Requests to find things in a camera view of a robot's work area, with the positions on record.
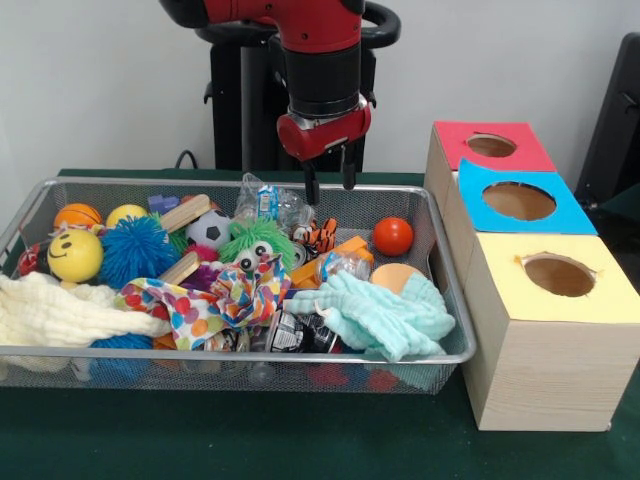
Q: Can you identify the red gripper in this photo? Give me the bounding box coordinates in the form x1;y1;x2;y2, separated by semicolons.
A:
276;98;373;207

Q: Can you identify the orange striped tiger plush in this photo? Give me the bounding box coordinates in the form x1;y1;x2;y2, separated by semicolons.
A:
293;217;339;258

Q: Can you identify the mint green cloth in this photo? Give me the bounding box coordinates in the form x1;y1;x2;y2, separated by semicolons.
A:
285;270;457;363

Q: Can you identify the shallow clear mesh bin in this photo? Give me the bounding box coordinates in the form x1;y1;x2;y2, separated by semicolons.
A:
0;176;476;396

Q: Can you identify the wooden box with three holes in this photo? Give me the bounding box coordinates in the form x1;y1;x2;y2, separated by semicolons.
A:
424;121;640;433

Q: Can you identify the crushed clear plastic bottle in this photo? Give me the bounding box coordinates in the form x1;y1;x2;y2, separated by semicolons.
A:
235;173;313;236

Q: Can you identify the orange flat plastic toy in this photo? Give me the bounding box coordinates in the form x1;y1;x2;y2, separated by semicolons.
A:
290;236;374;289

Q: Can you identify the red ball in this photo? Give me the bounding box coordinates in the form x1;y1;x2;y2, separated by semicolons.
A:
374;217;414;258

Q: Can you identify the green furry monster toy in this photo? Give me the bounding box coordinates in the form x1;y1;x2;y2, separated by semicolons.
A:
218;220;299;277

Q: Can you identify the toy hamburger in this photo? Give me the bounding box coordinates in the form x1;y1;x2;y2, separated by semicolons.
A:
370;262;426;296

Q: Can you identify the colourful polka dot cloth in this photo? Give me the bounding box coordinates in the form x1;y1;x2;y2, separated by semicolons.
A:
118;255;291;351

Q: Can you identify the blue spiky ball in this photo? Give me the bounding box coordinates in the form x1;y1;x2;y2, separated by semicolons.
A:
98;214;181;291
90;333;154;351

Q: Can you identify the orange toy basketball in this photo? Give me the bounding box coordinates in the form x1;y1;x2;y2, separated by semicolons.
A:
55;203;104;231

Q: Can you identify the large yellow ball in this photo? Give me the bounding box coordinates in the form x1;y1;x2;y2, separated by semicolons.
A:
47;228;104;284

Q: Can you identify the dark green table cloth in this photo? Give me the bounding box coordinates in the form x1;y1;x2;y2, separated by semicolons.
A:
0;168;640;480

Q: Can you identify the black stand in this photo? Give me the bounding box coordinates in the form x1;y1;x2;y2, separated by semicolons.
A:
580;33;640;216

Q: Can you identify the cream yellow cloth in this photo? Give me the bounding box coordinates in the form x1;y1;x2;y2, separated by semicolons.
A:
0;272;171;348

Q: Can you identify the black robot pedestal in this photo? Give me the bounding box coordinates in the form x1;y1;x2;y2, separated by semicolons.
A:
194;0;402;173

